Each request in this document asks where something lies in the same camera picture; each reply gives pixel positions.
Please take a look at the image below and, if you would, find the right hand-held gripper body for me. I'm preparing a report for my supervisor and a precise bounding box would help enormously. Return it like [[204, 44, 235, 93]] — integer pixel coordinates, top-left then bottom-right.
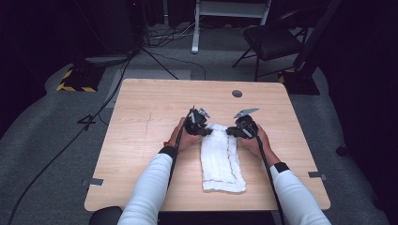
[[233, 107, 260, 140]]

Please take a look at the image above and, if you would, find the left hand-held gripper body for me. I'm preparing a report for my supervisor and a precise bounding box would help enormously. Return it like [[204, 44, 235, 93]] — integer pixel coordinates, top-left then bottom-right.
[[184, 105, 211, 137]]

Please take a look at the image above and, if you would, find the white towel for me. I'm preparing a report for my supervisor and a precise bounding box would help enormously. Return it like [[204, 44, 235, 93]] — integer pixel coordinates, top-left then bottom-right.
[[200, 122, 248, 194]]

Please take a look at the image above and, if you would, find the person's left hand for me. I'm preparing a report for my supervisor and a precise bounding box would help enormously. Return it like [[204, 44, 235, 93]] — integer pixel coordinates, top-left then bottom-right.
[[168, 116, 203, 154]]

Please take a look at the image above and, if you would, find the person's right hand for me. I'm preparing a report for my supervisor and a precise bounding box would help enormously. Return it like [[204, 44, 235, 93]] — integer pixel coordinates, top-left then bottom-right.
[[237, 125, 273, 160]]

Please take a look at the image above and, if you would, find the black stand with slanted pole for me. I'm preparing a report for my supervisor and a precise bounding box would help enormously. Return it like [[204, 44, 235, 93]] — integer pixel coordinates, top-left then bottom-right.
[[278, 0, 344, 96]]

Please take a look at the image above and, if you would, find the grey tape piece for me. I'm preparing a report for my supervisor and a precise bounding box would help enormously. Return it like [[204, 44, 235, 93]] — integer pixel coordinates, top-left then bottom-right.
[[81, 177, 105, 188], [307, 171, 329, 182]]

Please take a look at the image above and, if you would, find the black folding chair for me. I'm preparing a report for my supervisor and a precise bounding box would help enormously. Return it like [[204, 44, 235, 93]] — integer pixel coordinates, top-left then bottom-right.
[[231, 8, 312, 83]]

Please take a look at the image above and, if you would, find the black caster wheel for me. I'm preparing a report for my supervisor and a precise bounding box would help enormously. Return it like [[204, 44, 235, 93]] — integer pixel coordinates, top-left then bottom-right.
[[335, 144, 349, 158]]

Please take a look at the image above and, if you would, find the black stand base hazard tape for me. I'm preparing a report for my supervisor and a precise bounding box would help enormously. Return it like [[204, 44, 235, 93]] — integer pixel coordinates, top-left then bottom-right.
[[55, 63, 106, 94]]

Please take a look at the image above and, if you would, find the black round seat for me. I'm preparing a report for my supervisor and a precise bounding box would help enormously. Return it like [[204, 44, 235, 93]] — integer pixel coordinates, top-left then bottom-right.
[[88, 205, 124, 225]]

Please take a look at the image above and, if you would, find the large black equipment box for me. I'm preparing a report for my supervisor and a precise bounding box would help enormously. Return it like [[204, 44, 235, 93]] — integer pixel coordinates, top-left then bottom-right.
[[84, 0, 145, 54]]

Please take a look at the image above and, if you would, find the left hand-held gripper black cable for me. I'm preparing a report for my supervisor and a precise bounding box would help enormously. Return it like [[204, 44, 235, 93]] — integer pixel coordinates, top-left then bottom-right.
[[167, 110, 192, 190]]

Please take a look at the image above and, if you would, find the hand-held gripper black cable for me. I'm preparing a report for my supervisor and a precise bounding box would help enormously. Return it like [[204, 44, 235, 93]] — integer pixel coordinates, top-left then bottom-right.
[[167, 110, 192, 190], [247, 123, 285, 225]]

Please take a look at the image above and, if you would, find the right hand-held gripper black cable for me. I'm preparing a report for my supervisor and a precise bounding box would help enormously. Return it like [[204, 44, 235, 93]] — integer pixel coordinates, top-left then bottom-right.
[[247, 123, 285, 225]]

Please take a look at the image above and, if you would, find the thin black floor cable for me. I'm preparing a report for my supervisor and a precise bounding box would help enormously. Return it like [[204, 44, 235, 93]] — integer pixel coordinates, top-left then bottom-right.
[[140, 46, 207, 81]]

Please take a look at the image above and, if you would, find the bundle of floor cables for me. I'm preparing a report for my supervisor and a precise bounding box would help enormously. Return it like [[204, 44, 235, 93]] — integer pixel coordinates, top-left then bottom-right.
[[143, 22, 201, 49]]

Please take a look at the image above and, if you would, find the white metal stand frame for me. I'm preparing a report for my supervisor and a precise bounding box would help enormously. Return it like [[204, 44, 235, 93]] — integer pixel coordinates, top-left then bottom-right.
[[191, 0, 273, 55]]

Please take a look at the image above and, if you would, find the long black floor cable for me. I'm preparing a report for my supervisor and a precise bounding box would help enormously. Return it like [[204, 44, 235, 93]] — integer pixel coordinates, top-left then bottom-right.
[[7, 46, 139, 225]]

